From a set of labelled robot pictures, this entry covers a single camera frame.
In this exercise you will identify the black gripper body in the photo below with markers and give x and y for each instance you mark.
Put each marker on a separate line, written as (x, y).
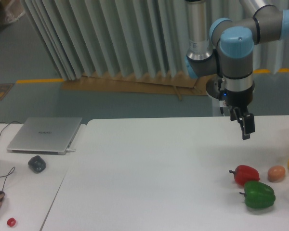
(239, 99)

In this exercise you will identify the pale green folding curtain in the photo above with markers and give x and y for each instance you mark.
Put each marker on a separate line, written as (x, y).
(114, 37)

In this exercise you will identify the red bell pepper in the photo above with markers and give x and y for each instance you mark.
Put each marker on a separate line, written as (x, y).
(244, 173)

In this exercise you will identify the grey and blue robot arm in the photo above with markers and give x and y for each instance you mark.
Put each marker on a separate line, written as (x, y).
(225, 49)

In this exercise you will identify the green bell pepper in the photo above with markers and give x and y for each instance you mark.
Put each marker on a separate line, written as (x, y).
(258, 195)

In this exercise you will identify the brown cardboard sheet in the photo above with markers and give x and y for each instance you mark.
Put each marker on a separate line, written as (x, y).
(179, 85)

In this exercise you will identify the brown egg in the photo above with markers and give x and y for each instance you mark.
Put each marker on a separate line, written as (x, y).
(276, 173)

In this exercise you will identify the silver laptop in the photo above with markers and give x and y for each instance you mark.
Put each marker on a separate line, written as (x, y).
(45, 135)

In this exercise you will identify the yellow floor tape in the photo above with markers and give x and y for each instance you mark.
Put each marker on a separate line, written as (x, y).
(48, 80)

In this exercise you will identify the dark grey earbuds case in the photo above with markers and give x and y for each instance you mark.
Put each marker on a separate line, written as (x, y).
(37, 164)

